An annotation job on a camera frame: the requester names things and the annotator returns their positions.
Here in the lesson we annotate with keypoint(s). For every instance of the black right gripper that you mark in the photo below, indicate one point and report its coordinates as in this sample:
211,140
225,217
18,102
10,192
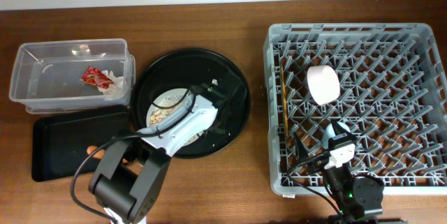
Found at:
301,151

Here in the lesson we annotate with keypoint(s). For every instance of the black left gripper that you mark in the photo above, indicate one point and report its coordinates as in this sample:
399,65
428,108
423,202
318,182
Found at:
225,128

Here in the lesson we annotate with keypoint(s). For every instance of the light blue cup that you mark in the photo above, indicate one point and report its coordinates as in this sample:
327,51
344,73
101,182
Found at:
329,133

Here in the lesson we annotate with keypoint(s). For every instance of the wooden chopstick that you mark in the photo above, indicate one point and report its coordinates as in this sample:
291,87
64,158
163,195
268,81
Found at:
284,103

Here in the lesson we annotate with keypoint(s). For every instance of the pink bowl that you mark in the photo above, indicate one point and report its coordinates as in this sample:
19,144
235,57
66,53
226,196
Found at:
323,84

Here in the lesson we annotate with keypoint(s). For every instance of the grey plate with food scraps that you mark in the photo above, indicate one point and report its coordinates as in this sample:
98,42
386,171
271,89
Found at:
166,104

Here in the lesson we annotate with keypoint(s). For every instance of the white tissue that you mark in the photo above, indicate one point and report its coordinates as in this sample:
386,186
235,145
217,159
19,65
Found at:
114,91

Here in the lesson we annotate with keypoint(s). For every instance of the red snack wrapper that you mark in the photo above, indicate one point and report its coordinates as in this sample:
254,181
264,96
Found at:
95,77

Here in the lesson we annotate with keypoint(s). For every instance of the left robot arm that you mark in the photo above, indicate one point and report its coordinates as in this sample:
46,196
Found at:
129,177

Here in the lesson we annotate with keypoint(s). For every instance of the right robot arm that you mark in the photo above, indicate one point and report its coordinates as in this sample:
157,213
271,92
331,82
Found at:
355,198

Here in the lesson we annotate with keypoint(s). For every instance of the grey dishwasher rack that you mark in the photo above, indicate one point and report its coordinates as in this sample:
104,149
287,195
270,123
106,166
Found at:
392,97

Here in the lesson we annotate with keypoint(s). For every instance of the round black tray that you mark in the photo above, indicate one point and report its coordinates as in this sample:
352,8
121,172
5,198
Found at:
194,66

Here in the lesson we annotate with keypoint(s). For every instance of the black rectangular bin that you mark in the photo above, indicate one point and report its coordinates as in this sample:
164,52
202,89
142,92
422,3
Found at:
60,142

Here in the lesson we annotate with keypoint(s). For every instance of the clear plastic bin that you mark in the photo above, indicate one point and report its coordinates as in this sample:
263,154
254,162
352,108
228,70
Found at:
47,76

